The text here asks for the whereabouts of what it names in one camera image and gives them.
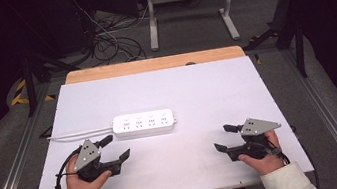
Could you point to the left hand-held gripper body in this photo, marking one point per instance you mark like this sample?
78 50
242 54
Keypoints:
87 157

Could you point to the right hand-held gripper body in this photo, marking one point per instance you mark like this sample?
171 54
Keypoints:
255 127

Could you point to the white power strip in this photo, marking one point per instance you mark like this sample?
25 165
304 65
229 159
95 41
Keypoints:
144 128

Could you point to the person's right hand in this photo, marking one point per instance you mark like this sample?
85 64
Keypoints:
266 163

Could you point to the white board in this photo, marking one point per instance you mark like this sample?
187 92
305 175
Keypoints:
172 90

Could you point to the black metal stand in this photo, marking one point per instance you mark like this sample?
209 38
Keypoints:
29 85
300 51

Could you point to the yellow black hazard tape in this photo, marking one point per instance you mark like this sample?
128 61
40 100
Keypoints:
19 100

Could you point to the wooden table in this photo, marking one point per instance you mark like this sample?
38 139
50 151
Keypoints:
152 64

